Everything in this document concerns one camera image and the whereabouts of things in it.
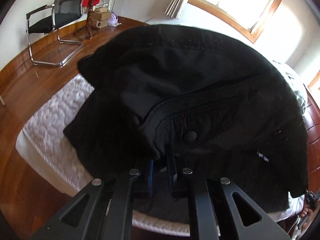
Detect wooden framed side window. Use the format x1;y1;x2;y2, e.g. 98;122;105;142
308;70;320;90

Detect white window curtain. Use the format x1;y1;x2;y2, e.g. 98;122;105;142
165;0;188;20

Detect grey quilted bedspread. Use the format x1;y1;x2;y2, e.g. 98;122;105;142
15;74;308;237

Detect black quilted pants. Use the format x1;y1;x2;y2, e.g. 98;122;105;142
63;24;308;212

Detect purple bag on floor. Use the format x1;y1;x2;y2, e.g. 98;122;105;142
107;12;121;27

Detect cardboard boxes on floor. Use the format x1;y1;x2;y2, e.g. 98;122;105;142
91;7;112;29

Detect folded light blue duvet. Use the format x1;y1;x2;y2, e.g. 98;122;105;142
271;61;308;115

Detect dark wooden headboard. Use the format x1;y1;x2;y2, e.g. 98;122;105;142
304;88;320;192

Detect black mesh cantilever chair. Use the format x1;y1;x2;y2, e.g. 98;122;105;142
26;0;84;68

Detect person's right hand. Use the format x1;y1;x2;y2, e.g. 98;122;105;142
299;203;313;218

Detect white wire rack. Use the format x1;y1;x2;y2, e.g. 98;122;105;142
97;0;116;11

